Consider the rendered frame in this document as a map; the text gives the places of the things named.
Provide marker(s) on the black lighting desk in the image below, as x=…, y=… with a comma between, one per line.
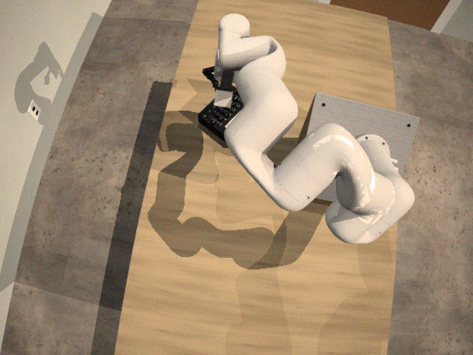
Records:
x=216, y=119

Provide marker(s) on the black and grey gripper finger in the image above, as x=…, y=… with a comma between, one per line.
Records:
x=210, y=76

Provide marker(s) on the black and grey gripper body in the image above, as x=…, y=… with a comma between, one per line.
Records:
x=218, y=73

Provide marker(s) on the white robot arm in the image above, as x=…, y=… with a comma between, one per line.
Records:
x=329, y=152

